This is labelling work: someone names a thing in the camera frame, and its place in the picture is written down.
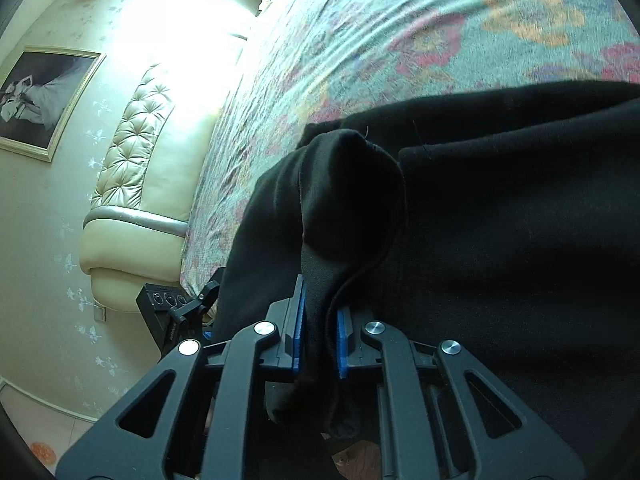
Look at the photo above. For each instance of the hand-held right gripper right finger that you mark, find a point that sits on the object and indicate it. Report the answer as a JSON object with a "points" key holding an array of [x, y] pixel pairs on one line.
{"points": [[400, 385]]}

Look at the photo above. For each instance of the framed wall picture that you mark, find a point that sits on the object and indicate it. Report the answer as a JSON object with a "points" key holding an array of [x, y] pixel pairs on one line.
{"points": [[45, 100]]}

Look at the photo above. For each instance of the cream tufted headboard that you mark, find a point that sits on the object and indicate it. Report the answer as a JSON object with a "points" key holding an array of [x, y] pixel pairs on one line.
{"points": [[150, 170]]}

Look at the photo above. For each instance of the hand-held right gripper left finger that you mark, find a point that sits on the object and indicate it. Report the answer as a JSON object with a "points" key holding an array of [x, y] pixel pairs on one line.
{"points": [[235, 385]]}

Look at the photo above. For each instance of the black pants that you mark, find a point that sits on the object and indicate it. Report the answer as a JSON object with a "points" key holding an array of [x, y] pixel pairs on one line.
{"points": [[475, 220]]}

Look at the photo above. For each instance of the white wall outlet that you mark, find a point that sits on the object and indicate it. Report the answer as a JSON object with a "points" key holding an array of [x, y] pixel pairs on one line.
{"points": [[100, 314]]}

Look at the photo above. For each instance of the floral bedspread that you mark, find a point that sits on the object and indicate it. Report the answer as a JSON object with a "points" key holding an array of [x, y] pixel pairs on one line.
{"points": [[380, 45]]}

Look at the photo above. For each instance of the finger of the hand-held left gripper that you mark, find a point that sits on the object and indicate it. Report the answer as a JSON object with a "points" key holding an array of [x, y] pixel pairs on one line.
{"points": [[197, 305]]}

